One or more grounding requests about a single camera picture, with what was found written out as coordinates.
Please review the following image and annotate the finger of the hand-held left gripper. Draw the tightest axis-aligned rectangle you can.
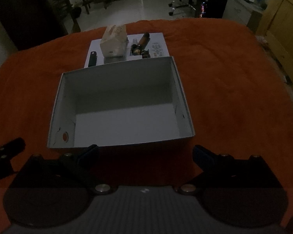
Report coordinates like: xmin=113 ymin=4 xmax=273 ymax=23
xmin=0 ymin=138 xmax=25 ymax=183

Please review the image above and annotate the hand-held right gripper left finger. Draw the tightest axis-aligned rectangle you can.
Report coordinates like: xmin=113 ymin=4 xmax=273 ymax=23
xmin=9 ymin=144 xmax=113 ymax=196

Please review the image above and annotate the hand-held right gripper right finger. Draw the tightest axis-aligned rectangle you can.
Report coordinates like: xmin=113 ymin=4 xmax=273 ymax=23
xmin=175 ymin=144 xmax=284 ymax=196

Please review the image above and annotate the white storage box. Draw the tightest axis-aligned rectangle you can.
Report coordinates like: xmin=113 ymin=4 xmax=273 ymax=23
xmin=47 ymin=56 xmax=195 ymax=150

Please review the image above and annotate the black remote control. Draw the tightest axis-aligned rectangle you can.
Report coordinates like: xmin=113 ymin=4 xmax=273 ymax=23
xmin=88 ymin=51 xmax=98 ymax=67

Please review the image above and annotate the white foam board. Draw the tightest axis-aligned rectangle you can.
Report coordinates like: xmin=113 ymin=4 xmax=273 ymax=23
xmin=84 ymin=32 xmax=170 ymax=69

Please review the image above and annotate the brown bottle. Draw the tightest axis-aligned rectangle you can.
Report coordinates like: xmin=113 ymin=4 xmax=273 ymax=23
xmin=137 ymin=32 xmax=150 ymax=50

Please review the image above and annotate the orange cloth covered desktop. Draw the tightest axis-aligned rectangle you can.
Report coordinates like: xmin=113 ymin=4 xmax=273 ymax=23
xmin=0 ymin=18 xmax=293 ymax=234

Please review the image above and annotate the dark tall cabinet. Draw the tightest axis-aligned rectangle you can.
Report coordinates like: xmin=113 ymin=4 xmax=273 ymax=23
xmin=0 ymin=0 xmax=72 ymax=51

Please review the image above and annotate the computer tower with coloured lights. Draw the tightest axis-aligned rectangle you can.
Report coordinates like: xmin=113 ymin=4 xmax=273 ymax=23
xmin=197 ymin=0 xmax=229 ymax=19

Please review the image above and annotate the white cabinet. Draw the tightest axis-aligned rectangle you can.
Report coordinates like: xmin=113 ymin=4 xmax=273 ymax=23
xmin=222 ymin=0 xmax=264 ymax=27

